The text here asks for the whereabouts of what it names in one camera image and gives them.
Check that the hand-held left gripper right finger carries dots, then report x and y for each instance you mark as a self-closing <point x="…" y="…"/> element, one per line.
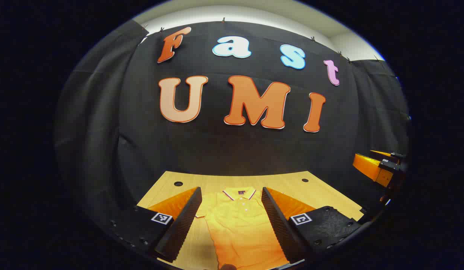
<point x="280" y="225"/>

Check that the orange T-shirt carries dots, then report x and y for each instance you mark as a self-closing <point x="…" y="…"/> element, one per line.
<point x="239" y="228"/>

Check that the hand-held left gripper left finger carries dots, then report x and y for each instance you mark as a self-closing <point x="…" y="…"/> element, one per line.
<point x="181" y="225"/>

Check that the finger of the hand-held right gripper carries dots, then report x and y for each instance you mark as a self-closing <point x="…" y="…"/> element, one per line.
<point x="385" y="155"/>
<point x="370" y="167"/>

